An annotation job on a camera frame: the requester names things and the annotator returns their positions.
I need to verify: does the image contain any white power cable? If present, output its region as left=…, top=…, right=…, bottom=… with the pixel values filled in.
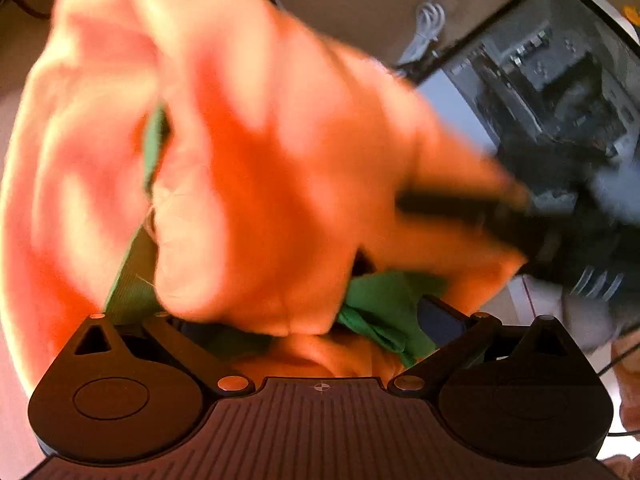
left=399, top=0, right=472, bottom=67

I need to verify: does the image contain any glass panel computer case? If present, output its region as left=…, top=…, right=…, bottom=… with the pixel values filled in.
left=397, top=0, right=640, bottom=221

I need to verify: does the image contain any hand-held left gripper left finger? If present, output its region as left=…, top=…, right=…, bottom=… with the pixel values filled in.
left=74, top=312, right=256, bottom=397

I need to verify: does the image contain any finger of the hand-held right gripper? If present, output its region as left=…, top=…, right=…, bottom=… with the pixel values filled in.
left=396, top=189, right=533, bottom=258

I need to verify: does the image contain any orange garment with green trim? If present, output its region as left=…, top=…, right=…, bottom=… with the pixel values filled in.
left=0, top=0, right=531, bottom=381

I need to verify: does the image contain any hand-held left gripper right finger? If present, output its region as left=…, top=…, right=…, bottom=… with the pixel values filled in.
left=387, top=294, right=583, bottom=397

